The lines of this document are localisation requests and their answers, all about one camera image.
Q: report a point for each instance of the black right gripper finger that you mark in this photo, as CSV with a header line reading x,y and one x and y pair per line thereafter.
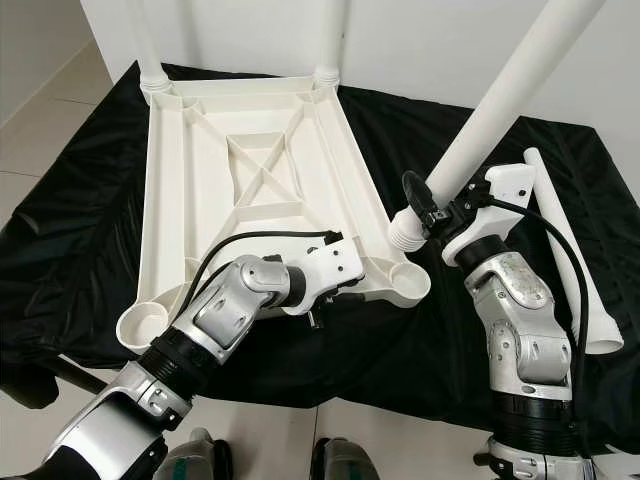
x,y
420,192

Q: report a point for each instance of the white plastic children table top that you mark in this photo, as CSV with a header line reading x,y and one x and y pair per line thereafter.
x,y
260,150

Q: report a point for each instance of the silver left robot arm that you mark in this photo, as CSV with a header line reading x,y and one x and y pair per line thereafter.
x,y
235,310

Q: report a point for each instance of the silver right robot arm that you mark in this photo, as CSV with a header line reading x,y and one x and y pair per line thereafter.
x,y
525,310

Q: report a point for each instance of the black table cloth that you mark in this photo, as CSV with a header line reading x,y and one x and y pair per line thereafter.
x,y
420,340

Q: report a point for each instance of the grey right robot foot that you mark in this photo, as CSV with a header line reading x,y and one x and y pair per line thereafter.
x,y
345,464

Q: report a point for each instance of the grey robot foot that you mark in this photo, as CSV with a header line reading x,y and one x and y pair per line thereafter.
x,y
345,464
195,460

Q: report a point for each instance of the grey left robot foot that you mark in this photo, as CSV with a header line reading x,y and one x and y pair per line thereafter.
x,y
195,460

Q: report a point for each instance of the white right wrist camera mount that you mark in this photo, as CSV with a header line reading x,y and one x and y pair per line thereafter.
x,y
490,225

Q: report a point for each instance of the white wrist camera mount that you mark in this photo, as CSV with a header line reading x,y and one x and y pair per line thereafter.
x,y
490,225
330,268

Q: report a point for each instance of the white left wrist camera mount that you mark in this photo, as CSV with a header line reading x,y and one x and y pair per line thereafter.
x,y
330,268

